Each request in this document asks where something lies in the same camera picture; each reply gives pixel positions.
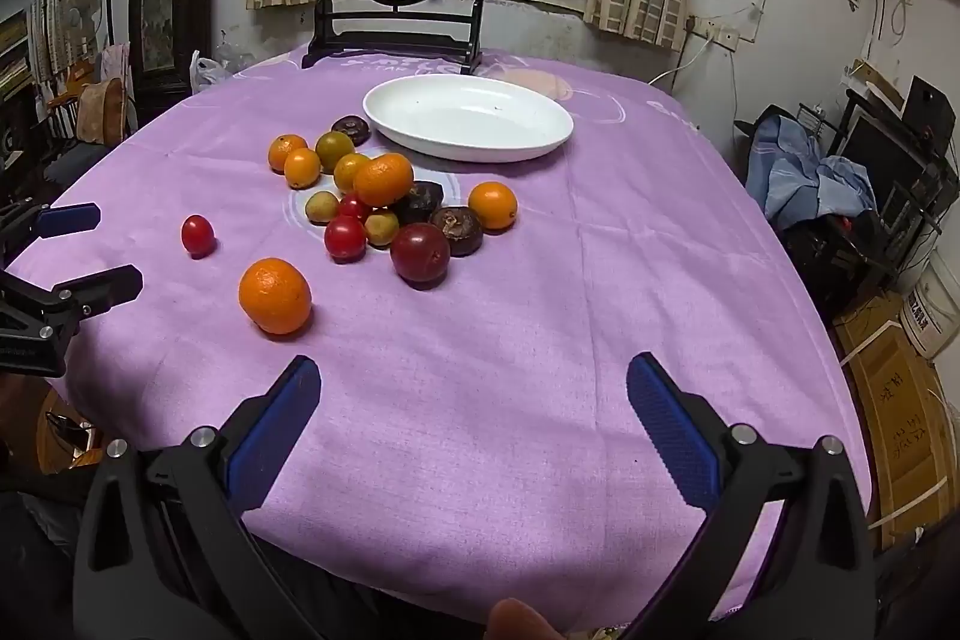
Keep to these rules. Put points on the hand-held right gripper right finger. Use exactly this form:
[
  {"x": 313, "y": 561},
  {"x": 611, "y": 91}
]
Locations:
[{"x": 667, "y": 430}]

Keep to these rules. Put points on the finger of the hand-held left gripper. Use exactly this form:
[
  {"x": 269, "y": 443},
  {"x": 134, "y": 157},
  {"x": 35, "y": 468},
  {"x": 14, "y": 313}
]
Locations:
[
  {"x": 69, "y": 219},
  {"x": 105, "y": 287}
]

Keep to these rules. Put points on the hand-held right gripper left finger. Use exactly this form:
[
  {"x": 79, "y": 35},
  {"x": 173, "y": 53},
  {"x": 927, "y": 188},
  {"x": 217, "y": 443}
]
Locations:
[{"x": 274, "y": 430}]

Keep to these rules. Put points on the large orange mandarin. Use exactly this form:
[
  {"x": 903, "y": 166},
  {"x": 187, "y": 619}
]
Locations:
[{"x": 274, "y": 296}]

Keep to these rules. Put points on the dark red passion fruit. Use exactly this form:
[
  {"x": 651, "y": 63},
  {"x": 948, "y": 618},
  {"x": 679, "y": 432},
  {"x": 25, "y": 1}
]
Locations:
[{"x": 420, "y": 255}]

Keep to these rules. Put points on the small orange mandarin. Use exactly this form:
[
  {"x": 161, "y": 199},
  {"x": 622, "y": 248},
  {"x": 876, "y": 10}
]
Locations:
[
  {"x": 346, "y": 171},
  {"x": 493, "y": 206},
  {"x": 385, "y": 181},
  {"x": 302, "y": 169},
  {"x": 286, "y": 149}
]

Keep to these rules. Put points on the greenish mandarin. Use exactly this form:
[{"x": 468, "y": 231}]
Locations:
[{"x": 334, "y": 149}]

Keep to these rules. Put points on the dark brown water chestnut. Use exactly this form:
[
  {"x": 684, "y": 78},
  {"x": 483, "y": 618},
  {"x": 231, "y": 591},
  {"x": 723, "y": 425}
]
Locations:
[
  {"x": 420, "y": 201},
  {"x": 351, "y": 129},
  {"x": 457, "y": 231}
]

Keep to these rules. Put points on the white oval plate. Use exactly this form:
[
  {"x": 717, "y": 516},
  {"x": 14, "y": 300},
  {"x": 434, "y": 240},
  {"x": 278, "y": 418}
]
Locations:
[{"x": 469, "y": 119}]

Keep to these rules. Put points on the person's right hand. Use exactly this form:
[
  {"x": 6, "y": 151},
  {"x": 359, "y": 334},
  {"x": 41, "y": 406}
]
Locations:
[{"x": 521, "y": 621}]

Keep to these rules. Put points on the tan cushion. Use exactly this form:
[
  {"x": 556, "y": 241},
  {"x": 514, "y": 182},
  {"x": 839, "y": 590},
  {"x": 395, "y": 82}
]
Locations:
[{"x": 101, "y": 111}]

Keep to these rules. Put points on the purple tablecloth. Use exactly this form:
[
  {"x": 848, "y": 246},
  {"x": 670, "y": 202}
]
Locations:
[{"x": 525, "y": 325}]

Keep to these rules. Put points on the white plastic bag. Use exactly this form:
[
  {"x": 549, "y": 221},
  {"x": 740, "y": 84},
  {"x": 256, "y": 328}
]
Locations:
[{"x": 206, "y": 72}]

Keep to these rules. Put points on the white electric fan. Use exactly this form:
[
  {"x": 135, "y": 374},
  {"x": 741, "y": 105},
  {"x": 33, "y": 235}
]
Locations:
[{"x": 81, "y": 6}]

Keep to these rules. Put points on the yellow cherry tomato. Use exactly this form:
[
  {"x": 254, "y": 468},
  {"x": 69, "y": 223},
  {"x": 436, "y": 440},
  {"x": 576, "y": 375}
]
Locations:
[
  {"x": 382, "y": 229},
  {"x": 321, "y": 208}
]

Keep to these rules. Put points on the cardboard box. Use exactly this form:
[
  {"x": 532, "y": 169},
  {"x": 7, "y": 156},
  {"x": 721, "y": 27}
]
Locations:
[{"x": 900, "y": 415}]

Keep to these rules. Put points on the blue cloth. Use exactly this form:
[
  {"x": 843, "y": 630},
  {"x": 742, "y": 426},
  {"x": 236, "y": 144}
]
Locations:
[{"x": 810, "y": 175}]

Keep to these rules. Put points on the black monitor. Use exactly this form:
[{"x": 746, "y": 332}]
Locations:
[{"x": 885, "y": 156}]

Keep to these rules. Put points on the black speaker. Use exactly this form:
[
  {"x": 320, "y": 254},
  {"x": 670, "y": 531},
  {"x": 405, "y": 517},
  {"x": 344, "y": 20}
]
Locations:
[{"x": 930, "y": 111}]

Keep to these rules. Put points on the white wall socket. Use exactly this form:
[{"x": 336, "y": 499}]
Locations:
[{"x": 724, "y": 38}]

